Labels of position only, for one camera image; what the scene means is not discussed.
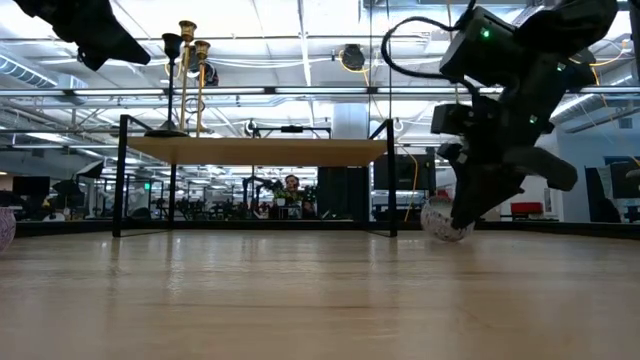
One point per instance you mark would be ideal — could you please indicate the black wall screen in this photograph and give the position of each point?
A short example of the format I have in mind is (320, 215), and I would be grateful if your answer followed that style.
(400, 172)

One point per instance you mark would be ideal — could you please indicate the brass candlestick holder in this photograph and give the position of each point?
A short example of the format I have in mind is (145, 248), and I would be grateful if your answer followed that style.
(202, 50)
(187, 31)

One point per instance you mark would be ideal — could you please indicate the person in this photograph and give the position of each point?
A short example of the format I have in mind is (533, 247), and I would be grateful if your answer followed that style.
(292, 182)

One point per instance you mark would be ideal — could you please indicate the black aluminium table frame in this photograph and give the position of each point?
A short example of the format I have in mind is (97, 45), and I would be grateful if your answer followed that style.
(550, 229)

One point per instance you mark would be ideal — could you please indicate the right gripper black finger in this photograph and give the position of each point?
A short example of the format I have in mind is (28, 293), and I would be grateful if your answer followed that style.
(480, 195)

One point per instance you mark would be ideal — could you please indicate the black background monitor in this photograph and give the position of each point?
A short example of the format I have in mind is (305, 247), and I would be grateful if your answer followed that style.
(30, 186)

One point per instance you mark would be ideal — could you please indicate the wooden shelf with black legs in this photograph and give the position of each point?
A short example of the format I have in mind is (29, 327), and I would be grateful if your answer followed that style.
(250, 151)

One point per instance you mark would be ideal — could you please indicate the red seat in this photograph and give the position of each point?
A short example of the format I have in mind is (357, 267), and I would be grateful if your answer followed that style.
(526, 208)

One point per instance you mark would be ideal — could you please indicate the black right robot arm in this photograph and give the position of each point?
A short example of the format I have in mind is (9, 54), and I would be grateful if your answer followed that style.
(565, 25)

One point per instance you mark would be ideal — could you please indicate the black softbox lamp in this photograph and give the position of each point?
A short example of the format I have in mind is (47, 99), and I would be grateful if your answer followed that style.
(91, 171)

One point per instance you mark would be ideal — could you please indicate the black cabinet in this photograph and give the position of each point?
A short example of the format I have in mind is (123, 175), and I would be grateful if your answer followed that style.
(342, 195)

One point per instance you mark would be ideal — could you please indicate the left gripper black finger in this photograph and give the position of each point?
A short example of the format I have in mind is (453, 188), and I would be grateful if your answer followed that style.
(120, 47)

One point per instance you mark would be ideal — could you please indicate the black candlestick holder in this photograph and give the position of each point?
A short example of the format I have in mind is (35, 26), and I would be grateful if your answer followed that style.
(171, 45)

